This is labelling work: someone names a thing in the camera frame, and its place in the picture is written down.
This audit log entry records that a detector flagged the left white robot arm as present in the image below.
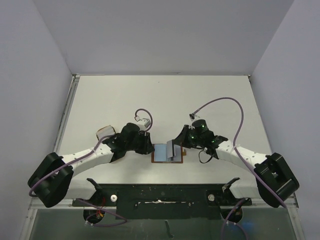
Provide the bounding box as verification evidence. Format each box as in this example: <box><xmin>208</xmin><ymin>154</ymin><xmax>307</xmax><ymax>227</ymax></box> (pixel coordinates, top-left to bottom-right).
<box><xmin>27</xmin><ymin>123</ymin><xmax>155</xmax><ymax>208</ymax></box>

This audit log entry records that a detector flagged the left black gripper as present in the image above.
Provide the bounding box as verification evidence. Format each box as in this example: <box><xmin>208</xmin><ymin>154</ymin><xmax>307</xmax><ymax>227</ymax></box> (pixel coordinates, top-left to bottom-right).
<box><xmin>125</xmin><ymin>130</ymin><xmax>154</xmax><ymax>155</ymax></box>

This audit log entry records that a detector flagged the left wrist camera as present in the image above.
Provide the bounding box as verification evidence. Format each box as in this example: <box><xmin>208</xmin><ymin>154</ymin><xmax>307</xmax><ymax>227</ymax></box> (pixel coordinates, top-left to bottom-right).
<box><xmin>137</xmin><ymin>118</ymin><xmax>152</xmax><ymax>132</ymax></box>

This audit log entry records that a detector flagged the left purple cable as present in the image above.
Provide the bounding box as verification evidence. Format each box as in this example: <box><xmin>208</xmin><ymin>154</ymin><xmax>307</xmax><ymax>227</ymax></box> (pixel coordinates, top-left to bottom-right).
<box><xmin>28</xmin><ymin>108</ymin><xmax>154</xmax><ymax>227</ymax></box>

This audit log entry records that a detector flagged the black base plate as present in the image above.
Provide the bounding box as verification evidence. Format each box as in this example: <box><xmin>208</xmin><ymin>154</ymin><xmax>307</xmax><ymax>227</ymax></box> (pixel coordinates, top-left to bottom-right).
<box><xmin>89</xmin><ymin>183</ymin><xmax>239</xmax><ymax>220</ymax></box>

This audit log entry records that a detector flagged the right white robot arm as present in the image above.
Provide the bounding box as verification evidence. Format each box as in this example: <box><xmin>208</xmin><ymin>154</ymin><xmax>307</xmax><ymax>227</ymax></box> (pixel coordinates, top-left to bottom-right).
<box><xmin>173</xmin><ymin>119</ymin><xmax>300</xmax><ymax>208</ymax></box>

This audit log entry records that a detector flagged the grey credit card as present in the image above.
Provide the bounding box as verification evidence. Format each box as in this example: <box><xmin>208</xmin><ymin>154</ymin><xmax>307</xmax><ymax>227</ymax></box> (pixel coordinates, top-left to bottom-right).
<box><xmin>166</xmin><ymin>139</ymin><xmax>178</xmax><ymax>162</ymax></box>

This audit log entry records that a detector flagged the brown leather card holder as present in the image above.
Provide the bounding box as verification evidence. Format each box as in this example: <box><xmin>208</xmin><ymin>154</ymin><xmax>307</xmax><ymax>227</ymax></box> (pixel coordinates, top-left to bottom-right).
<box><xmin>151</xmin><ymin>143</ymin><xmax>187</xmax><ymax>164</ymax></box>

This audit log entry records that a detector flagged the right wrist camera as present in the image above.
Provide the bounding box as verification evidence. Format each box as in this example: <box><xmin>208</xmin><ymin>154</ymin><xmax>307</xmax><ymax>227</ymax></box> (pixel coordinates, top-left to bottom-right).
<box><xmin>189</xmin><ymin>113</ymin><xmax>203</xmax><ymax>124</ymax></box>

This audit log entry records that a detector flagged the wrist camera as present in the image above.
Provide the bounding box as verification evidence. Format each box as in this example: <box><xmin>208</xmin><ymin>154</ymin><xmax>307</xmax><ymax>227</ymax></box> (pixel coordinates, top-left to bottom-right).
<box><xmin>137</xmin><ymin>118</ymin><xmax>152</xmax><ymax>132</ymax></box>
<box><xmin>189</xmin><ymin>113</ymin><xmax>203</xmax><ymax>124</ymax></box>

